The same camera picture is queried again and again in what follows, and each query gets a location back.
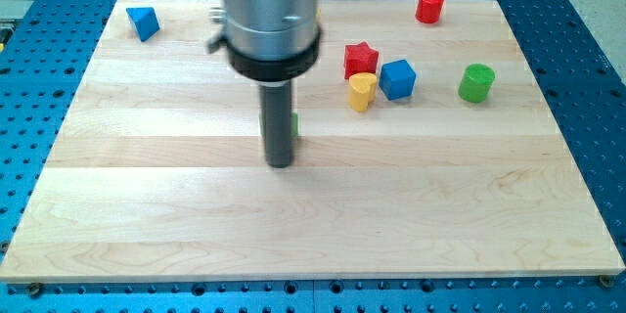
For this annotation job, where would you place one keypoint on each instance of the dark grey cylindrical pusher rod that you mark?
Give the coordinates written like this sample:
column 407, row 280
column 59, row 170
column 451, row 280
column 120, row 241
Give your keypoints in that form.
column 276, row 123

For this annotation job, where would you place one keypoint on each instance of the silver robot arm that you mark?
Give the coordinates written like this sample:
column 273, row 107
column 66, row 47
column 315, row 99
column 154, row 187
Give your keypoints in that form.
column 271, row 42

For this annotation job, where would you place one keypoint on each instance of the green cylinder block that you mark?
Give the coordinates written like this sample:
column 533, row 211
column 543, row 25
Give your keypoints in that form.
column 476, row 83

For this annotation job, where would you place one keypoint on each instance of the red cylinder block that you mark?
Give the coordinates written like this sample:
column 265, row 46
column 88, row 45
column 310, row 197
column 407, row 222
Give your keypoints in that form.
column 429, row 11

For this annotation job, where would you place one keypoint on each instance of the green star block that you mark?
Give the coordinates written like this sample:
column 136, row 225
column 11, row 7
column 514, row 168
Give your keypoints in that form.
column 294, row 124

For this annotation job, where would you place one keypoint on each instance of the red star block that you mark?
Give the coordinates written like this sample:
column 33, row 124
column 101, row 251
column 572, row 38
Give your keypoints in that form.
column 359, row 58

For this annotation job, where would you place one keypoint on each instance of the blue cube block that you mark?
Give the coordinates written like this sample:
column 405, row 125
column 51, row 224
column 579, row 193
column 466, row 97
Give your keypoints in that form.
column 397, row 80

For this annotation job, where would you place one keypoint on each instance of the light wooden board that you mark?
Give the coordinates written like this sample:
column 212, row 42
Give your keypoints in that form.
column 158, row 173

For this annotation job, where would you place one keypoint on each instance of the yellow heart block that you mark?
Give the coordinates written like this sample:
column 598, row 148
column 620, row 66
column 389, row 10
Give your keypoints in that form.
column 362, row 90

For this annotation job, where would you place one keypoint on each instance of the blue triangular prism block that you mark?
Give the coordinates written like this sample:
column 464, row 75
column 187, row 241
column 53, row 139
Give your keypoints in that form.
column 145, row 21

